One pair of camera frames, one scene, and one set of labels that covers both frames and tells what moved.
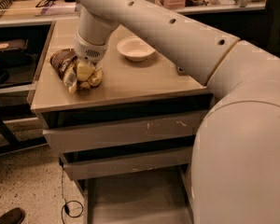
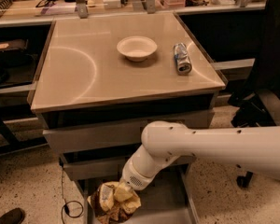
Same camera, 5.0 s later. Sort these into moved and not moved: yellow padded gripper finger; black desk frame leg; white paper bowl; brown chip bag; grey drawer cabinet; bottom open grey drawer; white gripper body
Moved: brown chip bag; yellow padded gripper finger; white gripper body
Not moved: white paper bowl; bottom open grey drawer; grey drawer cabinet; black desk frame leg
